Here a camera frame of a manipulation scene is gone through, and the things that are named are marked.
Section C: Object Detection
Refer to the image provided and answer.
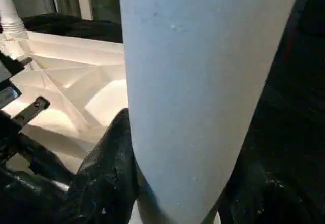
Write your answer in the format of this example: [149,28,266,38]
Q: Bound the white plastic table top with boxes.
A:
[0,28,132,184]

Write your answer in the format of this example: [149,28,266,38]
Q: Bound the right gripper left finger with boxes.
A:
[66,108,139,224]

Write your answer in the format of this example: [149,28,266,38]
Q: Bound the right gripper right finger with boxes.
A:
[218,153,325,224]

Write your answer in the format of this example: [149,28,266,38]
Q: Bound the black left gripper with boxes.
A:
[0,82,77,224]

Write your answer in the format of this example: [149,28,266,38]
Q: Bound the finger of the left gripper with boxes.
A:
[13,97,51,127]

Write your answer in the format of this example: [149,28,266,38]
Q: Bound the white plastic table leg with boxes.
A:
[118,0,304,224]
[0,0,27,41]

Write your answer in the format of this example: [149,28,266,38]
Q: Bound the black work mat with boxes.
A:
[0,12,325,224]

